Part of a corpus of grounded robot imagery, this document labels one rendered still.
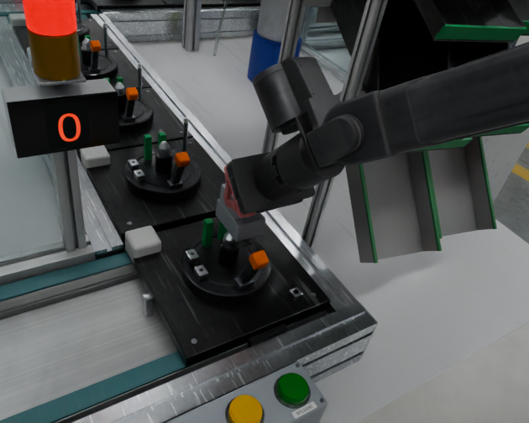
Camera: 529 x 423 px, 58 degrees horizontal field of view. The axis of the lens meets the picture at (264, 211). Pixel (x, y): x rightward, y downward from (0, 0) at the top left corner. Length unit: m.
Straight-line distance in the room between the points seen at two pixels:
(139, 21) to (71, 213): 1.14
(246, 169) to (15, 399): 0.41
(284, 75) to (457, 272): 0.69
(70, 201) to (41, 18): 0.28
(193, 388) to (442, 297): 0.55
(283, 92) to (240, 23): 1.49
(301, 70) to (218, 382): 0.39
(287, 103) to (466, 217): 0.56
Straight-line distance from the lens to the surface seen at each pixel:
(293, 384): 0.65
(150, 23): 1.82
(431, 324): 0.95
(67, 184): 0.73
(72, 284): 0.79
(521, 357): 1.00
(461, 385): 0.89
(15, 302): 0.78
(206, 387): 0.64
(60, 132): 0.62
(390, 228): 0.83
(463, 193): 0.97
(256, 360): 0.68
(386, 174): 0.84
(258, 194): 0.56
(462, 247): 1.15
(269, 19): 1.53
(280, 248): 0.81
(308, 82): 0.48
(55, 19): 0.57
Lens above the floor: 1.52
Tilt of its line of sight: 39 degrees down
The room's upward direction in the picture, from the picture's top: 11 degrees clockwise
